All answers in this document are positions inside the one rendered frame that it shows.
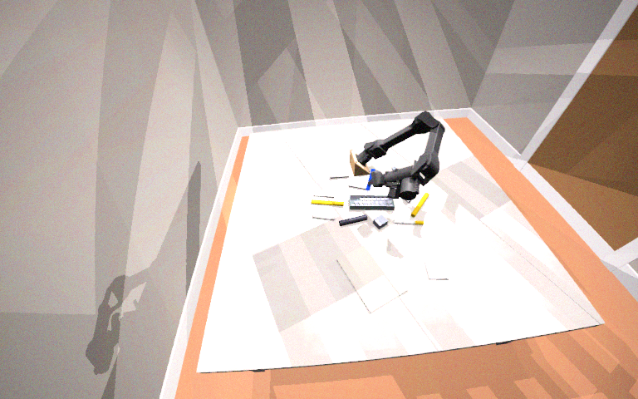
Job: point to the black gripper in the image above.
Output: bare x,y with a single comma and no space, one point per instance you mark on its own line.
379,179

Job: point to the grey letter keyboard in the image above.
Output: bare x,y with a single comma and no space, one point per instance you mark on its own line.
371,202

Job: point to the blue stylus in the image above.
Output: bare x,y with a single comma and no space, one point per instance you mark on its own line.
368,187

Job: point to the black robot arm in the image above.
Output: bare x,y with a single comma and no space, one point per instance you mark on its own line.
427,164

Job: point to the black cylinder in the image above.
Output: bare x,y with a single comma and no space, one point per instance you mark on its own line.
353,220

